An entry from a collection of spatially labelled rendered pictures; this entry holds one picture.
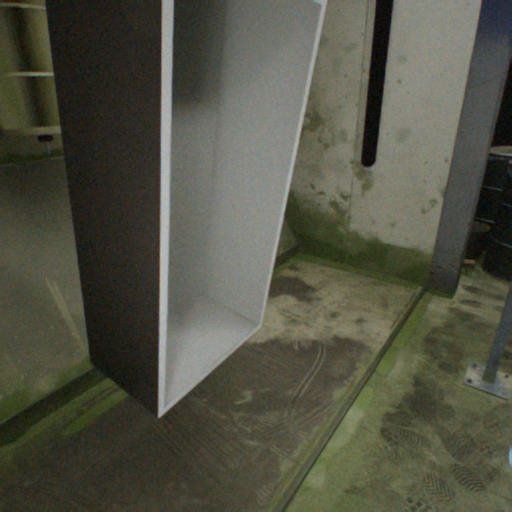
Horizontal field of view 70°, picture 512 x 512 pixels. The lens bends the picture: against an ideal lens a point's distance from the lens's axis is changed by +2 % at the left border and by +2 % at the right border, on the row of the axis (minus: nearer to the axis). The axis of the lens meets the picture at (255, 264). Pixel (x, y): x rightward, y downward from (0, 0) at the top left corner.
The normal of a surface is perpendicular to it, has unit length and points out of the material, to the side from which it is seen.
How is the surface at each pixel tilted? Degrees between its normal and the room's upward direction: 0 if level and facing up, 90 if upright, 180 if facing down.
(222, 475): 0
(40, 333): 57
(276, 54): 90
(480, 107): 90
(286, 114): 90
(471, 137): 90
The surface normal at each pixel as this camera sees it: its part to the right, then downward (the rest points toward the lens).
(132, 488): -0.03, -0.91
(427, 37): -0.60, 0.35
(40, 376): 0.65, -0.30
